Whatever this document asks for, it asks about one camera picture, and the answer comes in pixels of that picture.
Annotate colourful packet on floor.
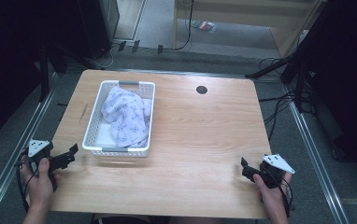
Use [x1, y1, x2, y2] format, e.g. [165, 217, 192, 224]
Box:
[191, 20, 218, 34]

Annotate person's left hand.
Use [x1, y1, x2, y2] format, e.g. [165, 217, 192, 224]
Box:
[20, 150, 63, 213]

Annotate aluminium floor rail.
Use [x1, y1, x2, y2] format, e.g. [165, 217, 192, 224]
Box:
[0, 72, 59, 224]
[281, 83, 351, 224]

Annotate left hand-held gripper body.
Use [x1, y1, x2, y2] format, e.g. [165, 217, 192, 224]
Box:
[26, 138, 58, 192]

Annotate white patterned cloth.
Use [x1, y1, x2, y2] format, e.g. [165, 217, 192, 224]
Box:
[100, 86, 153, 149]

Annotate black cabinet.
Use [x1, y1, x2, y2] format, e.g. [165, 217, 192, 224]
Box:
[50, 0, 121, 70]

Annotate black metal stand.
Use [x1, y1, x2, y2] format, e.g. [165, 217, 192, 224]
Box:
[244, 0, 339, 114]

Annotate white plastic basket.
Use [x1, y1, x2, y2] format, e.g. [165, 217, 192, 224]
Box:
[81, 79, 157, 159]

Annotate light wooden shelf unit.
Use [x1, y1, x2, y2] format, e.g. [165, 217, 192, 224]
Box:
[172, 0, 327, 59]

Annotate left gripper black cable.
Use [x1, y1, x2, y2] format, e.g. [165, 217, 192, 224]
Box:
[13, 150, 39, 213]

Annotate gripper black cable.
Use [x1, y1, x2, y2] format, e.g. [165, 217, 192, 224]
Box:
[13, 150, 39, 213]
[268, 167, 294, 218]

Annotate black hanging cable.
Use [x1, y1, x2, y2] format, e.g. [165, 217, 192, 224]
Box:
[163, 0, 195, 52]

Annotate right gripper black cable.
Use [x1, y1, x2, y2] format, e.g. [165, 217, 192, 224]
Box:
[268, 167, 294, 218]

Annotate black floor cables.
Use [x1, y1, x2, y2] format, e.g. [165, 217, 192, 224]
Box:
[257, 57, 311, 142]

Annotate person's right hand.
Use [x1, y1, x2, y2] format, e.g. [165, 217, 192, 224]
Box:
[252, 171, 293, 216]

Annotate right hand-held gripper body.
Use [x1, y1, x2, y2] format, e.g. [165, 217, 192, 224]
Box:
[258, 153, 296, 189]

